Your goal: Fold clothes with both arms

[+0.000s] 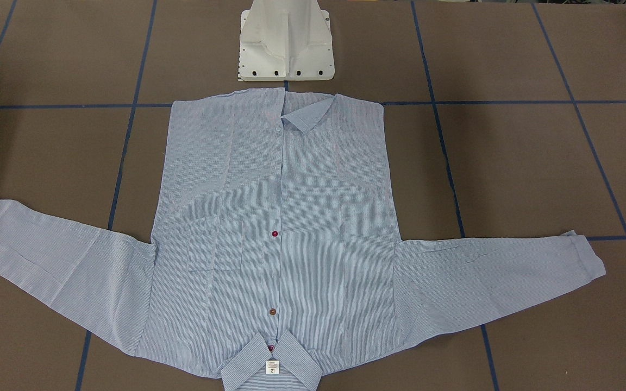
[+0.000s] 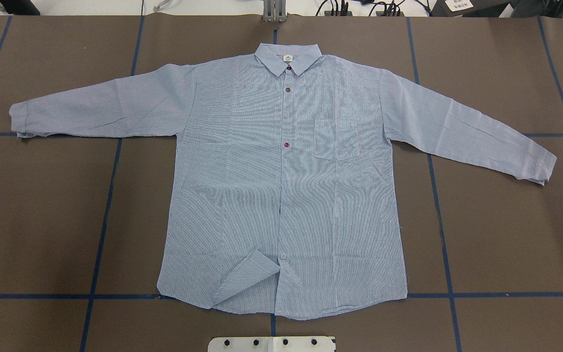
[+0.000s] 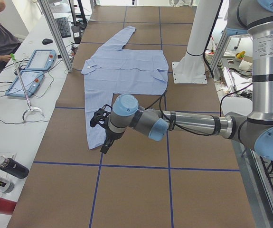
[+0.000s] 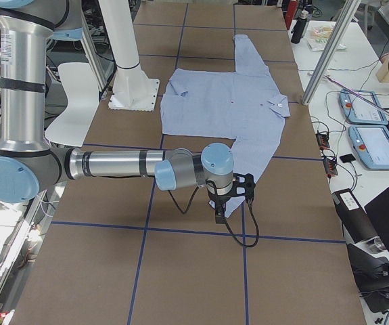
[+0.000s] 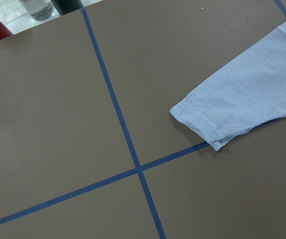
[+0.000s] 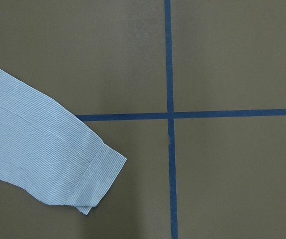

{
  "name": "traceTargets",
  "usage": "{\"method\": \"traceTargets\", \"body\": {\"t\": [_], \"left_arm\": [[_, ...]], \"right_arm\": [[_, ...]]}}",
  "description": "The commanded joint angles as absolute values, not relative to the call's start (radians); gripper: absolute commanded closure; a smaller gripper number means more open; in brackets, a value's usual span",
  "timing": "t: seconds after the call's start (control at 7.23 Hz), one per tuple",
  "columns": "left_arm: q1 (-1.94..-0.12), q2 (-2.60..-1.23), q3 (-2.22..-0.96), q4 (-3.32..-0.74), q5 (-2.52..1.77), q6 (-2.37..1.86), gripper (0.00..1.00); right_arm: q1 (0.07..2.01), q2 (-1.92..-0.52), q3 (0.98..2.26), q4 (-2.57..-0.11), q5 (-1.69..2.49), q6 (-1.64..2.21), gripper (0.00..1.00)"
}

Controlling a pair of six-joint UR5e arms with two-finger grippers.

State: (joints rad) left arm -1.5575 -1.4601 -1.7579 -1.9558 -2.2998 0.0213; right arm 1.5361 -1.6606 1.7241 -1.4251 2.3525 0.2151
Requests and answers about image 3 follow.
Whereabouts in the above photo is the black computer mouse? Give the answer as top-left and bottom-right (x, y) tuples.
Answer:
(42, 38), (53, 45)

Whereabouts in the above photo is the white chair seat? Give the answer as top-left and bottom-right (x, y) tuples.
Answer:
(222, 97), (253, 116)

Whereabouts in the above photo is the white central pedestal base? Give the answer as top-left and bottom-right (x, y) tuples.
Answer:
(172, 0), (222, 84)

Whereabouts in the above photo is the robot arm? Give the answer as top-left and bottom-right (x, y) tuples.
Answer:
(91, 0), (273, 161)

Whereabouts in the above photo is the black water bottle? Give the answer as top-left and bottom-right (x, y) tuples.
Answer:
(0, 156), (29, 179)

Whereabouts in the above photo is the blue teach pendant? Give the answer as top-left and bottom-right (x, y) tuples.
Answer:
(5, 70), (44, 97)
(25, 49), (57, 72)

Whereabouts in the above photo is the black keyboard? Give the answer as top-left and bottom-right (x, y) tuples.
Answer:
(55, 17), (71, 38)

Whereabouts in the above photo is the aluminium frame post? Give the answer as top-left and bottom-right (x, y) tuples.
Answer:
(38, 0), (73, 73)

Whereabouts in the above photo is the upper blue teach pendant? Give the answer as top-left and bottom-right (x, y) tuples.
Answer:
(25, 49), (57, 72)

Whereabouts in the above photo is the reacher grabber tool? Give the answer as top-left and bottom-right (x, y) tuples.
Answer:
(10, 53), (44, 123)

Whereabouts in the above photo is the light blue striped shirt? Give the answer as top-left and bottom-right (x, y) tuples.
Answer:
(81, 26), (169, 149)

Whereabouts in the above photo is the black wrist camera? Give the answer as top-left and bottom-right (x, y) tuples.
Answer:
(90, 104), (113, 129)

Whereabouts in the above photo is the lower blue teach pendant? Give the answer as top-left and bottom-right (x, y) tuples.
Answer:
(5, 70), (44, 97)

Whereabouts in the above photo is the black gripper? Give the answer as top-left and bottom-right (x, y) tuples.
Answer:
(100, 129), (124, 153)

